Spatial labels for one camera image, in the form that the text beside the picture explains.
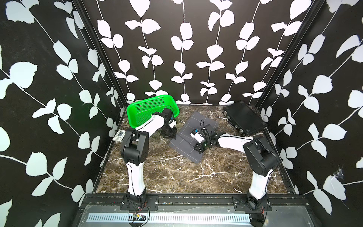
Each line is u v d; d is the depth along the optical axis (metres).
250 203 0.65
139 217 0.71
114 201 0.75
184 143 0.96
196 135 0.86
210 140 0.74
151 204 0.73
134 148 0.53
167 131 0.83
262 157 0.50
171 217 0.70
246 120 1.09
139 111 1.14
